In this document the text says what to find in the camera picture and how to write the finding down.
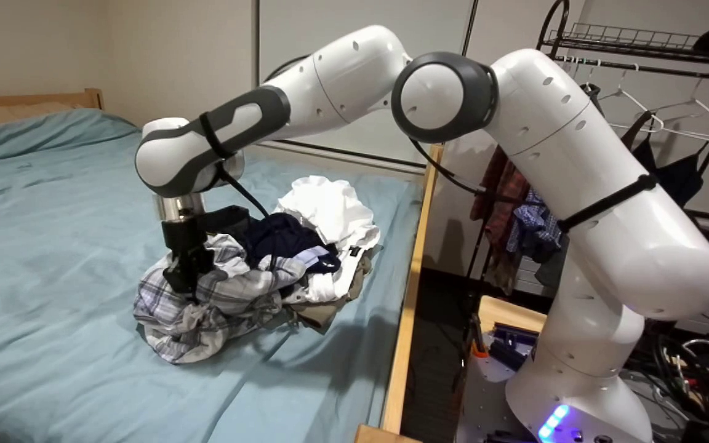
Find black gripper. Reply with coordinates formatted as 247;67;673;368
159;213;217;296

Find checked shirt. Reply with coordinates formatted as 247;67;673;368
131;230;339;366

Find white crumpled shirt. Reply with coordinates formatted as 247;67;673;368
275;171;384;306

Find red plaid hanging shirt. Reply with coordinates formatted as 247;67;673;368
467;144;533;293

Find blue hanging shirt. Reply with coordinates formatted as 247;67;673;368
510;192;567;265

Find black metal clothes rack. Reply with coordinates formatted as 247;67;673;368
533;0;709;255

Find beige garment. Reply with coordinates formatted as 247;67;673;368
287;253;373;331

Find wooden bed footboard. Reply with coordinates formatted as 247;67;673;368
352;143;448;443

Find wooden bed headboard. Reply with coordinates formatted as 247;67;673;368
0;86;103;132

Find wooden tool box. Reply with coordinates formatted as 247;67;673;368
474;293;549;340

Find blue box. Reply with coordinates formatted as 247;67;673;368
486;323;537;372

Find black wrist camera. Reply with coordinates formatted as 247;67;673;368
198;205;250;239

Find grey perforated base plate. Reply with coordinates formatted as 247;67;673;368
451;351;537;443

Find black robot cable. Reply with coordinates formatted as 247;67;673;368
197;109;659;235

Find tangled floor cables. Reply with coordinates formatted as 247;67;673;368
633;328;709;437

